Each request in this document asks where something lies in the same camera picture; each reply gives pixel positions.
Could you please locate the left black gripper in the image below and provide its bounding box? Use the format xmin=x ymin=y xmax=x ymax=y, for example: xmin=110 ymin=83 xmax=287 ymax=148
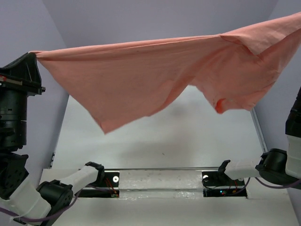
xmin=0 ymin=46 xmax=53 ymax=137

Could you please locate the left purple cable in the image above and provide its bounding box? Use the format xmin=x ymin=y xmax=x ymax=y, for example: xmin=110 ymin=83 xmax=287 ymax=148
xmin=0 ymin=183 xmax=118 ymax=223

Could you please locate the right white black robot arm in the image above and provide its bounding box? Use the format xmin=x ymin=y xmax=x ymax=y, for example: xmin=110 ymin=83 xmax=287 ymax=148
xmin=216 ymin=92 xmax=301 ymax=189

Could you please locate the pink t shirt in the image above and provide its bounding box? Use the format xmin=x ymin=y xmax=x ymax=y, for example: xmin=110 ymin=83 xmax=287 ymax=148
xmin=35 ymin=13 xmax=301 ymax=133

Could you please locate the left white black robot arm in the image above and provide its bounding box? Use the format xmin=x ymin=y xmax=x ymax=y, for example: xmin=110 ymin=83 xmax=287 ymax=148
xmin=0 ymin=53 xmax=105 ymax=226

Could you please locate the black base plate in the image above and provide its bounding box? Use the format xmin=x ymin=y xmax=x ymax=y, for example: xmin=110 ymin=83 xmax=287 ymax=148
xmin=79 ymin=170 xmax=120 ymax=198
xmin=201 ymin=171 xmax=248 ymax=198

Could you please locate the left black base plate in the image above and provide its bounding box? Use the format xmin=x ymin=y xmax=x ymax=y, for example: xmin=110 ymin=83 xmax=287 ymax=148
xmin=79 ymin=170 xmax=120 ymax=198

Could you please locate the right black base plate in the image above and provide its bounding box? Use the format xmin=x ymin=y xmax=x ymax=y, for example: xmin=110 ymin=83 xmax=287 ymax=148
xmin=201 ymin=171 xmax=248 ymax=198

